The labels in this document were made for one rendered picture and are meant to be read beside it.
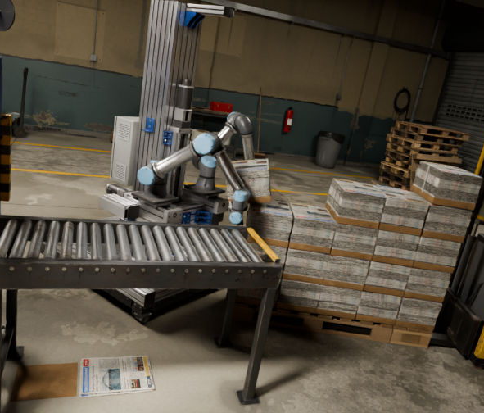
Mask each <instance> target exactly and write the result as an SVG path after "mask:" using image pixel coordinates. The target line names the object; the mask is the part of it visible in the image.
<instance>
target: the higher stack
mask: <svg viewBox="0 0 484 413"><path fill-rule="evenodd" d="M415 174H416V175H415V178H414V183H413V185H414V186H416V187H418V188H420V189H422V192H423V191H424V192H426V193H428V194H429V195H431V196H433V197H436V198H441V199H447V200H452V201H457V202H466V203H472V204H475V202H477V198H478V196H479V190H480V187H481V185H482V181H483V178H482V177H481V176H479V175H475V174H473V173H470V171H466V170H463V169H461V168H459V167H455V166H448V165H442V164H437V163H431V162H426V161H420V162H419V165H418V168H417V172H416V173H415ZM411 193H413V194H415V195H416V196H417V197H419V198H421V199H422V200H424V201H425V202H426V203H427V204H428V205H429V208H428V210H427V213H426V217H425V218H424V219H425V221H424V222H423V227H422V229H423V230H426V231H432V232H437V233H442V234H451V235H457V236H462V237H463V236H464V235H465V234H466V231H467V230H466V229H467V228H468V226H469V223H470V218H471V215H472V212H471V211H470V210H468V209H463V208H457V207H452V206H442V205H437V204H432V203H430V202H429V201H428V200H426V199H424V198H423V197H421V196H419V195H418V194H417V193H415V192H411ZM419 237H420V239H419V242H418V244H417V247H416V250H415V251H416V252H417V253H416V254H415V255H416V257H415V258H414V262H422V263H427V264H433V265H438V266H447V267H452V268H454V267H455V263H456V261H457V257H458V255H459V249H460V245H461V243H460V242H455V241H449V240H444V239H439V238H429V237H424V236H422V235H421V234H420V236H419ZM450 277H451V275H450V273H446V272H441V271H435V270H426V269H420V268H415V267H413V266H411V271H410V273H409V278H408V280H407V282H406V283H407V284H406V285H405V292H411V293H421V294H426V295H431V296H437V297H444V296H445V294H446V289H447V288H448V285H449V283H450V281H449V280H450ZM441 307H442V304H441V302H433V301H427V300H421V299H416V298H410V297H401V300H400V307H399V310H398V312H397V316H396V320H399V321H405V322H411V323H417V324H422V325H432V326H434V325H435V324H436V321H437V317H438V313H439V311H440V310H441ZM392 328H393V330H392V333H391V337H390V342H389V343H395V344H401V345H407V346H413V347H424V348H428V344H429V342H430V339H431V336H432V331H430V330H424V329H414V328H408V327H402V326H396V325H392Z"/></svg>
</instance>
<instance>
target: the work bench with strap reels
mask: <svg viewBox="0 0 484 413"><path fill-rule="evenodd" d="M202 108H205V109H198V108H195V107H191V109H192V114H198V115H205V116H216V117H223V118H228V115H229V114H230V113H232V112H234V111H232V109H233V104H230V103H225V102H213V101H211V102H210V108H208V107H202ZM208 132H209V131H205V130H199V129H193V130H192V137H190V140H189V144H190V142H191V141H192V140H193V139H195V138H196V137H197V136H198V135H200V134H205V133H208ZM239 133H240V131H238V132H237V133H236V138H235V144H234V145H232V144H231V143H230V142H231V137H232V136H231V137H230V138H229V139H228V140H227V142H226V143H225V144H224V146H225V148H226V149H225V151H226V153H227V151H228V149H233V159H232V160H235V157H236V152H237V143H238V138H239ZM227 154H228V153H227ZM235 161H236V160H235Z"/></svg>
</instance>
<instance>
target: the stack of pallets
mask: <svg viewBox="0 0 484 413"><path fill-rule="evenodd" d="M404 125H406V127H405V128H404ZM399 131H401V132H402V133H401V134H399ZM457 134H461V135H460V138H456V136H457ZM469 136H470V134H468V133H462V132H460V131H456V130H452V129H446V128H442V127H436V126H431V125H421V124H416V123H410V122H405V121H399V120H397V121H396V126H395V127H391V132H390V133H389V134H387V139H386V140H387V146H386V148H387V149H386V153H385V155H386V160H385V161H381V165H380V168H379V172H378V174H379V182H381V183H389V184H388V185H389V186H391V187H393V188H401V189H403V190H407V191H409V188H410V186H409V181H410V178H409V177H410V171H411V169H410V166H411V163H412V161H411V154H416V153H418V154H426V155H433V156H440V157H445V156H446V154H449V155H450V157H454V158H458V157H459V154H457V151H458V148H459V147H462V143H463V142H464V140H465V141H468V139H469ZM395 138H398V141H396V140H395ZM450 140H454V144H448V143H450ZM395 145H396V146H398V148H396V147H395ZM445 146H447V147H450V148H449V151H446V150H444V147H445ZM394 152H395V153H396V155H394ZM393 160H396V161H393ZM388 166H390V167H391V168H389V167H388ZM387 173H388V174H389V175H388V174H387ZM387 180H389V181H387Z"/></svg>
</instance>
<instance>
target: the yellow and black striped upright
mask: <svg viewBox="0 0 484 413"><path fill-rule="evenodd" d="M11 122H12V115H8V114H0V201H4V202H9V200H10V198H11Z"/></svg>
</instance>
